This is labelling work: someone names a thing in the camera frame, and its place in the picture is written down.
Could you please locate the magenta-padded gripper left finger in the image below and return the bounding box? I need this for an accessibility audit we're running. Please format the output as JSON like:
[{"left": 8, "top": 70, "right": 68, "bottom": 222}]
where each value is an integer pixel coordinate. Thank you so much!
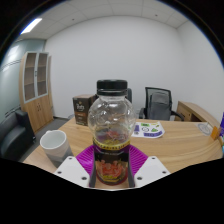
[{"left": 53, "top": 145, "right": 98, "bottom": 189}]

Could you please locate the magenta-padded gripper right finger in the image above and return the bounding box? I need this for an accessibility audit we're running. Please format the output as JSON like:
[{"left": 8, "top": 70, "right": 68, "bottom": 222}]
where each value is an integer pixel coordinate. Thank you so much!
[{"left": 127, "top": 144, "right": 172, "bottom": 189}]

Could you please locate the clear black-capped drink bottle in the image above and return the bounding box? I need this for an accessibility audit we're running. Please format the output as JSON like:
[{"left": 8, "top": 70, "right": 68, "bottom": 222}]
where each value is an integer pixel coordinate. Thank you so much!
[{"left": 87, "top": 79, "right": 137, "bottom": 186}]

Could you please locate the grey and white cup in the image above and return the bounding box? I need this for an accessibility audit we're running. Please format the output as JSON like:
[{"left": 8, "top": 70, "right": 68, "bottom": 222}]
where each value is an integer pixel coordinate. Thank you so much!
[{"left": 39, "top": 129, "right": 74, "bottom": 168}]

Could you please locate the white printed leaflet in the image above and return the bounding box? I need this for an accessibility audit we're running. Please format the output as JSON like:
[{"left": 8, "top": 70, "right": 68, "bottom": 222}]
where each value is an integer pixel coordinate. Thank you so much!
[{"left": 131, "top": 121, "right": 166, "bottom": 139}]

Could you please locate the black leather sofa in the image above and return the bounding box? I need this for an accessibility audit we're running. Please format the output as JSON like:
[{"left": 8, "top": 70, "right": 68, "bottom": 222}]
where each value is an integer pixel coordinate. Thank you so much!
[{"left": 0, "top": 109, "right": 36, "bottom": 163}]

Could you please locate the black mesh-back office chair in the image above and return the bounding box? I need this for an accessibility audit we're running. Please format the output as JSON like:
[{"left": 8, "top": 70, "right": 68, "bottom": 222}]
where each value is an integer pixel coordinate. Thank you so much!
[{"left": 138, "top": 86, "right": 185, "bottom": 122}]

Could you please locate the wooden shelf cabinet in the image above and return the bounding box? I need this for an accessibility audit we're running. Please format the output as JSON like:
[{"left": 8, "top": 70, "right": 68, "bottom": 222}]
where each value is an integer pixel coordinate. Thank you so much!
[{"left": 18, "top": 51, "right": 54, "bottom": 134}]

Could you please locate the wooden side desk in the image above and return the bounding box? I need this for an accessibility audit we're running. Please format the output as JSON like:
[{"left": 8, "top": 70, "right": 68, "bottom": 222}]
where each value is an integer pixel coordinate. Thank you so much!
[{"left": 174, "top": 100, "right": 221, "bottom": 128}]

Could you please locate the long ceiling light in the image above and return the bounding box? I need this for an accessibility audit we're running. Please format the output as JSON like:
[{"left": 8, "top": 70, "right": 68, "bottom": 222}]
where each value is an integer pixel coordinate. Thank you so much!
[{"left": 20, "top": 17, "right": 43, "bottom": 35}]

